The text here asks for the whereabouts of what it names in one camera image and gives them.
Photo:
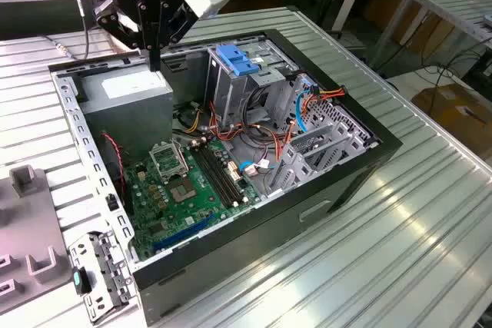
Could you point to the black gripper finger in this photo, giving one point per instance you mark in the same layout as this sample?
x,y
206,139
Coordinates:
x,y
163,24
148,28

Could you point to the grey metal disk bay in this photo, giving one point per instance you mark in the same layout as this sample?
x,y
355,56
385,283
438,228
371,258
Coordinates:
x,y
326,140

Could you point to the blue plastic drive latch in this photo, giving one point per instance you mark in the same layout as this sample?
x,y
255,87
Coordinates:
x,y
236,60

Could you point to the grey power supply unit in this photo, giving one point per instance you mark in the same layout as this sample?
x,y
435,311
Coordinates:
x,y
127,120

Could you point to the grey metal drive cage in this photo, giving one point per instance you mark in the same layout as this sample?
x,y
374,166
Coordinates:
x,y
230,93

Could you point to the black RAM slot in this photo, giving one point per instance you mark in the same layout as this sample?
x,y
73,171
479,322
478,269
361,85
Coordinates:
x,y
212,176
223,173
228,170
217,174

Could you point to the CPU socket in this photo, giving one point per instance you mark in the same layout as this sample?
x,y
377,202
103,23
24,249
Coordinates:
x,y
181,190

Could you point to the green motherboard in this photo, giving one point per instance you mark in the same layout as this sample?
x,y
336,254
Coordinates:
x,y
203,214

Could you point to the blue expansion slot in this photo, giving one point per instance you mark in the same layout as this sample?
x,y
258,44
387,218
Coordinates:
x,y
180,232

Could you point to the grey parts rack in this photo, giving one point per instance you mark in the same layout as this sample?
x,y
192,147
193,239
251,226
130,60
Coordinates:
x,y
27,228

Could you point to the black open PC case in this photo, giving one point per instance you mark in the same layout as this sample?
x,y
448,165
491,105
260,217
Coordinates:
x,y
250,247

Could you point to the teal plastic latch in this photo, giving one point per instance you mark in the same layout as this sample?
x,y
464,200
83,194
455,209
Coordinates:
x,y
78,280

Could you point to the cardboard boxes under table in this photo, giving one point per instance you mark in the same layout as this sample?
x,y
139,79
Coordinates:
x,y
430,32

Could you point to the metal slat side table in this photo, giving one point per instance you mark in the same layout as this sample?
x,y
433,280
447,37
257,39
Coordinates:
x,y
442,5

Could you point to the large cardboard box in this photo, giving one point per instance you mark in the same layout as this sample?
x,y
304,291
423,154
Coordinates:
x,y
457,113

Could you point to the metal slot retention bracket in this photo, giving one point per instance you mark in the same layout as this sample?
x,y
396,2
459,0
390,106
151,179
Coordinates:
x,y
107,266

